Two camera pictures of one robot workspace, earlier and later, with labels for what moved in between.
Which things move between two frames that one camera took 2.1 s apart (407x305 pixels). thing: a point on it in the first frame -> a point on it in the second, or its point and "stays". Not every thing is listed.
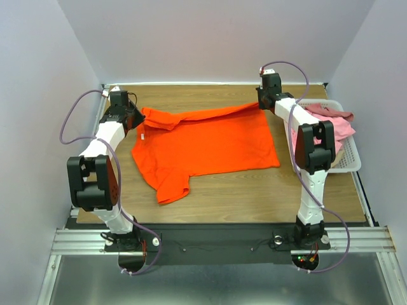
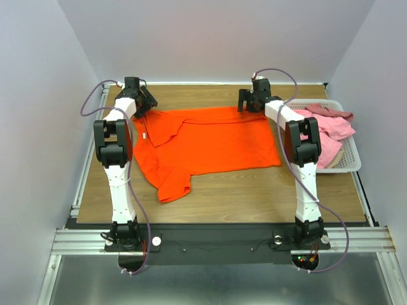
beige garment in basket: (340, 153) stays
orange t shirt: (172, 147) stays
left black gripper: (140, 117) -> (149, 102)
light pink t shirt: (342, 129) stays
